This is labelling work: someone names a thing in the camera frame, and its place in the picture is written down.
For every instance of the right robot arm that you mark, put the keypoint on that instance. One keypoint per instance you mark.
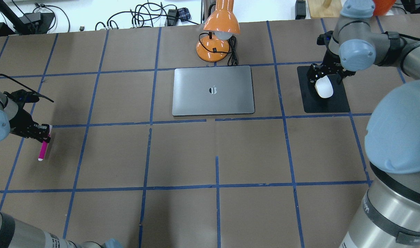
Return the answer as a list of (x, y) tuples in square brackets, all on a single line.
[(389, 213)]

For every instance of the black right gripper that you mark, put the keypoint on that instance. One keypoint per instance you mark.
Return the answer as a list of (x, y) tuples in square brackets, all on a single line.
[(325, 70)]

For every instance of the black mousepad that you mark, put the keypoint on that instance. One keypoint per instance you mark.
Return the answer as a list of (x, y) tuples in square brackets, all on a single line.
[(313, 103)]

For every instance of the silver laptop notebook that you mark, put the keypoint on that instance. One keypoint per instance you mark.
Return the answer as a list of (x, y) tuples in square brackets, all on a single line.
[(218, 90)]

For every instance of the black power adapter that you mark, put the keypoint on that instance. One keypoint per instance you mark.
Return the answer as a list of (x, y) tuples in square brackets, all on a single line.
[(300, 9)]

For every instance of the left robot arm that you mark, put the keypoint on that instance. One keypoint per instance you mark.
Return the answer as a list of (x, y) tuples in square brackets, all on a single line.
[(17, 234)]

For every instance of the orange cylindrical container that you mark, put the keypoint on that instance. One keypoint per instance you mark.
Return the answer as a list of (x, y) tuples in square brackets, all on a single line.
[(382, 7)]

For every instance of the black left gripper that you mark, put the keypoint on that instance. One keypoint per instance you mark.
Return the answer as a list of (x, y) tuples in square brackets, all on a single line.
[(23, 121)]

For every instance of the white computer mouse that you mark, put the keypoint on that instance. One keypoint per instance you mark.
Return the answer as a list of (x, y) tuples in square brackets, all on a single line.
[(324, 88)]

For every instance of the orange desk lamp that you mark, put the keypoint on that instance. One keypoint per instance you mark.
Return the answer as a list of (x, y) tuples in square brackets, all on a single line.
[(218, 39)]

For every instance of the pink pen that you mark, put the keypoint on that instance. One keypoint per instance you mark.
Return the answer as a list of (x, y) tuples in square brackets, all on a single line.
[(44, 146)]

